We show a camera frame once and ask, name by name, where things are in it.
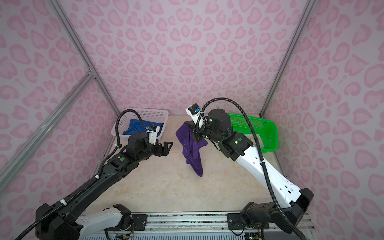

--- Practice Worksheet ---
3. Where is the purple towel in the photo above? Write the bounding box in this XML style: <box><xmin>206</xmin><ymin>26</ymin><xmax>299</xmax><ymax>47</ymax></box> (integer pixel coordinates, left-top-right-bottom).
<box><xmin>176</xmin><ymin>122</ymin><xmax>208</xmax><ymax>177</ymax></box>

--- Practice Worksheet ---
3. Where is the blue towel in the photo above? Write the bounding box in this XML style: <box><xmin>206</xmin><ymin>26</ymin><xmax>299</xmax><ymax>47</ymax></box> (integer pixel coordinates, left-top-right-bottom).
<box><xmin>123</xmin><ymin>119</ymin><xmax>164</xmax><ymax>137</ymax></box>

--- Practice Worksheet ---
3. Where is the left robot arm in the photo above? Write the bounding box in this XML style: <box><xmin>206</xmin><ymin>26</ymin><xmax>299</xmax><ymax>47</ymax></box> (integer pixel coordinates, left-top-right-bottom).
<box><xmin>35</xmin><ymin>132</ymin><xmax>173</xmax><ymax>240</ymax></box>

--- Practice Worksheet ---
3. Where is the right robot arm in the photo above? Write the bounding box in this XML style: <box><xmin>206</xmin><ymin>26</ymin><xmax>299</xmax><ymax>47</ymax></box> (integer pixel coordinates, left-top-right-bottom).
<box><xmin>186</xmin><ymin>104</ymin><xmax>314</xmax><ymax>239</ymax></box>

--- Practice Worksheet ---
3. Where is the white plastic basket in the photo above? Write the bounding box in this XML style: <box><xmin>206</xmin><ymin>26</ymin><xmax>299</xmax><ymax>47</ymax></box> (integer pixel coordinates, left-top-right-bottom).
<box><xmin>110</xmin><ymin>107</ymin><xmax>170</xmax><ymax>141</ymax></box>

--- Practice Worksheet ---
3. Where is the green plastic basket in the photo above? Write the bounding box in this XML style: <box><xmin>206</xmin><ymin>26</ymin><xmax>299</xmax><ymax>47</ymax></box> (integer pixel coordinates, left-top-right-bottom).
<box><xmin>229</xmin><ymin>114</ymin><xmax>279</xmax><ymax>154</ymax></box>

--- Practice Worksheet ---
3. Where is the left diagonal aluminium strut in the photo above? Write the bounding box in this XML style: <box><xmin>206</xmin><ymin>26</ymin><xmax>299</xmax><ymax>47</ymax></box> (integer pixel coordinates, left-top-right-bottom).
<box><xmin>1</xmin><ymin>70</ymin><xmax>94</xmax><ymax>193</ymax></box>

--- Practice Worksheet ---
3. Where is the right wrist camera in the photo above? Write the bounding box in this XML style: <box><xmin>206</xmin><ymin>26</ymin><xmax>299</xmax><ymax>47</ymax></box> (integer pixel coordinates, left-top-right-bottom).
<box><xmin>186</xmin><ymin>104</ymin><xmax>205</xmax><ymax>129</ymax></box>

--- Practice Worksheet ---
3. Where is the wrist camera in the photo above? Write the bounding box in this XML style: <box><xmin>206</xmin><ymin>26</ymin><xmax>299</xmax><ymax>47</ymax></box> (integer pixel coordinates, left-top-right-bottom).
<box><xmin>186</xmin><ymin>104</ymin><xmax>205</xmax><ymax>129</ymax></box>
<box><xmin>147</xmin><ymin>124</ymin><xmax>160</xmax><ymax>146</ymax></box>

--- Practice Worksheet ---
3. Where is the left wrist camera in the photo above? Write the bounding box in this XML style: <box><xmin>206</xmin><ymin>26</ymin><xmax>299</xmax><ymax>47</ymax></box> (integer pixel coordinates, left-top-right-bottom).
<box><xmin>147</xmin><ymin>124</ymin><xmax>160</xmax><ymax>146</ymax></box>

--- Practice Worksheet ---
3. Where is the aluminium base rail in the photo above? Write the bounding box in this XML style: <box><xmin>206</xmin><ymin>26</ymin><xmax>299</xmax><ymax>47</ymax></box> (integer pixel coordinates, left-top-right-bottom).
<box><xmin>77</xmin><ymin>211</ymin><xmax>316</xmax><ymax>240</ymax></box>

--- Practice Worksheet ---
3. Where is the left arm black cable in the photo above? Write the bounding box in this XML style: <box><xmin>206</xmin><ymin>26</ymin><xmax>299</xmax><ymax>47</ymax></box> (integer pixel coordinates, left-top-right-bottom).
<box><xmin>14</xmin><ymin>108</ymin><xmax>149</xmax><ymax>240</ymax></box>

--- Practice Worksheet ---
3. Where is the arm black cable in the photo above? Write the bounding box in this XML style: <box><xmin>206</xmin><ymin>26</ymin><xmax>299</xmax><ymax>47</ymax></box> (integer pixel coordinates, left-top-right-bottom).
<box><xmin>14</xmin><ymin>108</ymin><xmax>149</xmax><ymax>240</ymax></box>
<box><xmin>196</xmin><ymin>97</ymin><xmax>308</xmax><ymax>240</ymax></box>

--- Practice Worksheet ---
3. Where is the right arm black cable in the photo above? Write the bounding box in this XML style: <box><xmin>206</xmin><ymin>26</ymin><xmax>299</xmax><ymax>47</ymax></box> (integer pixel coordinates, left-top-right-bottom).
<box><xmin>196</xmin><ymin>97</ymin><xmax>308</xmax><ymax>240</ymax></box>

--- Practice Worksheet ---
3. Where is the left corner aluminium post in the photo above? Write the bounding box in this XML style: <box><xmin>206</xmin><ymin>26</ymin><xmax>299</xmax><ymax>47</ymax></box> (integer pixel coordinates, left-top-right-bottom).
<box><xmin>47</xmin><ymin>0</ymin><xmax>120</xmax><ymax>116</ymax></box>

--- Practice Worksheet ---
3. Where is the corner aluminium post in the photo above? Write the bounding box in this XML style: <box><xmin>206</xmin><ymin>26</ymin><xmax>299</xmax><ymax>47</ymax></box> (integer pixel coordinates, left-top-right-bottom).
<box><xmin>47</xmin><ymin>0</ymin><xmax>120</xmax><ymax>116</ymax></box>
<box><xmin>259</xmin><ymin>0</ymin><xmax>318</xmax><ymax>118</ymax></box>

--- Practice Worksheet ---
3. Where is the right corner aluminium post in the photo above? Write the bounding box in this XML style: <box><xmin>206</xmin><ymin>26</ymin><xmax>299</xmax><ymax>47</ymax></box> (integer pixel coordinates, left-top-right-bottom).
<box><xmin>259</xmin><ymin>0</ymin><xmax>318</xmax><ymax>118</ymax></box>

